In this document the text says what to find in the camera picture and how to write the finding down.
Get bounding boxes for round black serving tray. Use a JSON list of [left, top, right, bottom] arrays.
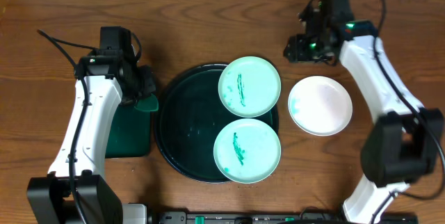
[[153, 63, 280, 184]]

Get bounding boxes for white plate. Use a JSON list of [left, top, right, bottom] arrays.
[[288, 76, 353, 136]]

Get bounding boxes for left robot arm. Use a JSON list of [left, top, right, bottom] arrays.
[[26, 56, 154, 223]]

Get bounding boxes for light green plate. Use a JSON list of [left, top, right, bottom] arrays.
[[218, 56, 281, 118], [213, 118, 281, 184]]

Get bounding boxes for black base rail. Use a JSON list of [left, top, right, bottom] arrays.
[[149, 210, 419, 224]]

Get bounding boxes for green sponge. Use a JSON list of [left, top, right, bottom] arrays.
[[134, 94, 159, 112]]

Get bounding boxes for rectangular black sponge tray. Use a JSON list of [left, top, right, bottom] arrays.
[[105, 106, 151, 159]]

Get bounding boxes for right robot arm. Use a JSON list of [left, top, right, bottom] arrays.
[[283, 19, 444, 223]]

